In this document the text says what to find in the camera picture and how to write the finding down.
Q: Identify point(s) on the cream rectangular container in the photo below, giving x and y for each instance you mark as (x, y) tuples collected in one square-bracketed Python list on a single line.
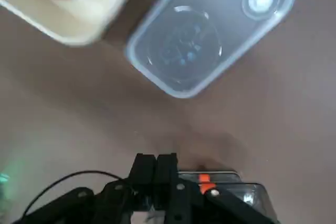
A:
[(78, 19)]

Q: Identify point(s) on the clear plastic lid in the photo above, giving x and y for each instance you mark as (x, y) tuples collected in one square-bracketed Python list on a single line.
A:
[(183, 37)]

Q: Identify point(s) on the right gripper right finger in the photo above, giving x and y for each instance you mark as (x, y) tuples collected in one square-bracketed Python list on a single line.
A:
[(166, 176)]

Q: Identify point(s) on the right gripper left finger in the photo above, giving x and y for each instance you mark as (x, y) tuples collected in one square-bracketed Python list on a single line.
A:
[(143, 176)]

